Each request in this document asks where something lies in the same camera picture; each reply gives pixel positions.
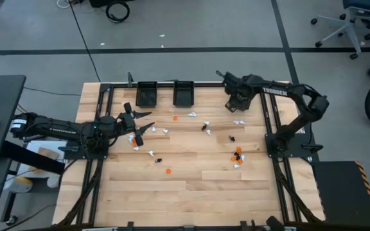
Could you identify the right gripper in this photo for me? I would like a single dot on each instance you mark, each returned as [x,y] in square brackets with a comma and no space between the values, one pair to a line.
[238,93]

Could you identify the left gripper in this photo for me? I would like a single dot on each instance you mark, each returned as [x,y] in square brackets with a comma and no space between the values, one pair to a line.
[130,122]

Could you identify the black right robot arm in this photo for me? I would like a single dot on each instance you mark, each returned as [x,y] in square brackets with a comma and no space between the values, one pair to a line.
[300,93]

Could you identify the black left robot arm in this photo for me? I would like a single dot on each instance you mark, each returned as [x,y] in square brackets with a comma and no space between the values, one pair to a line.
[59,127]

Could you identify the black plastic lattice basket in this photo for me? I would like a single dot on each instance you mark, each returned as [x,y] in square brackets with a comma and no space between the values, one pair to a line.
[183,96]
[146,96]

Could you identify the white box with cardboard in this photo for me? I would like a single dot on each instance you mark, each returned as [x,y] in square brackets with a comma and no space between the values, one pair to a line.
[37,147]

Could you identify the black desk crossbeam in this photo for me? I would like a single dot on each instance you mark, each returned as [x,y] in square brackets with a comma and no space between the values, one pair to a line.
[34,158]

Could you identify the black box on floor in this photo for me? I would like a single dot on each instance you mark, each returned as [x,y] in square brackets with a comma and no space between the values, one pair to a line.
[98,2]

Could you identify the yellow white bottle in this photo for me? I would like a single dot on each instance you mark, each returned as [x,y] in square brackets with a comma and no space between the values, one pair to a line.
[22,184]

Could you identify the white blue office chair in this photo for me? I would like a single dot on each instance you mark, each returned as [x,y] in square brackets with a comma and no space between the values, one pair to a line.
[348,27]

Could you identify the black desk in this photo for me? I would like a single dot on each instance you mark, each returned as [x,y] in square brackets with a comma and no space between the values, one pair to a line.
[2,102]

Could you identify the black rounded object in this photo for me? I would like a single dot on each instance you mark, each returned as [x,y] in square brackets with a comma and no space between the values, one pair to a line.
[275,223]

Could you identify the black caster wheel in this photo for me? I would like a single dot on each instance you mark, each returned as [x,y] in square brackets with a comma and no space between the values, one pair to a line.
[11,220]

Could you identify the black aluminium table frame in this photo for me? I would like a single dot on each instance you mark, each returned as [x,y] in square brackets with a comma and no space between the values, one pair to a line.
[164,84]

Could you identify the grey upright frame post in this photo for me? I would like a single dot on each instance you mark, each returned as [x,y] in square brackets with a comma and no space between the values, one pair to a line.
[243,225]
[130,225]
[129,78]

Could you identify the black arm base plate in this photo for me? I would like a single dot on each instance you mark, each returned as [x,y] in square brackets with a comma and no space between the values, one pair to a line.
[75,154]
[295,146]

